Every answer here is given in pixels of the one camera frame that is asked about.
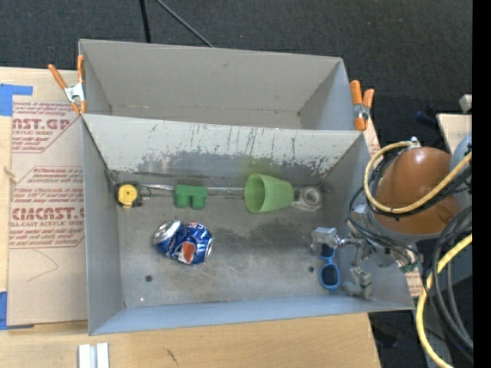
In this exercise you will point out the green plastic cup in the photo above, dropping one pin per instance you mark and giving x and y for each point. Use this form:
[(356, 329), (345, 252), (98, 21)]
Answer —
[(268, 193)]

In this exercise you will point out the grey metal bin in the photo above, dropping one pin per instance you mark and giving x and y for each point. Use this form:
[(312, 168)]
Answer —
[(238, 274)]

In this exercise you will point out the brown cardboard board red print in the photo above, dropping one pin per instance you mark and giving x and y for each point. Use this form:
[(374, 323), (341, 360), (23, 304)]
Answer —
[(46, 267)]

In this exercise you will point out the yellow round tape measure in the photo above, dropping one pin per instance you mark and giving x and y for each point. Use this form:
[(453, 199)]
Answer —
[(127, 194)]

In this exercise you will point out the clear round glass thing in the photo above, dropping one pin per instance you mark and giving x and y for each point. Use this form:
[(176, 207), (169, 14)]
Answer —
[(308, 198)]

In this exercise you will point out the crushed blue soda can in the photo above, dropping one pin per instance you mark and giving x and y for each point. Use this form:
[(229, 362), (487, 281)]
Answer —
[(184, 244)]

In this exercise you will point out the green double-peg block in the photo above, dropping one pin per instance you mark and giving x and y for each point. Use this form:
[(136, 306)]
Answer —
[(190, 196)]

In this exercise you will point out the blue sunglasses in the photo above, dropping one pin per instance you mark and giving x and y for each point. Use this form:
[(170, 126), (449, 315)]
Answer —
[(329, 276)]

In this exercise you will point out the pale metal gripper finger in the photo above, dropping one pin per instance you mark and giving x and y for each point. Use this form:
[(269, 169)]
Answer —
[(362, 282), (324, 238)]

